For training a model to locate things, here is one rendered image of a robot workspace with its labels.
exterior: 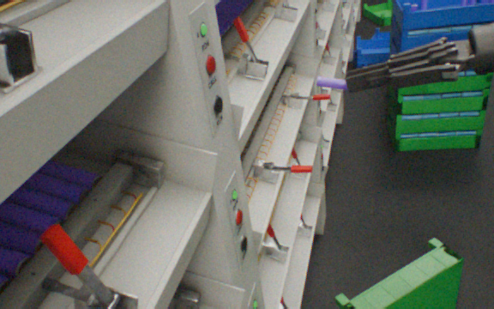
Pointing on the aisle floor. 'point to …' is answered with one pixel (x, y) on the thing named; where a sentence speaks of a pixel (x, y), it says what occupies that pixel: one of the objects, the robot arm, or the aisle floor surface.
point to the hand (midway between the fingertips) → (367, 77)
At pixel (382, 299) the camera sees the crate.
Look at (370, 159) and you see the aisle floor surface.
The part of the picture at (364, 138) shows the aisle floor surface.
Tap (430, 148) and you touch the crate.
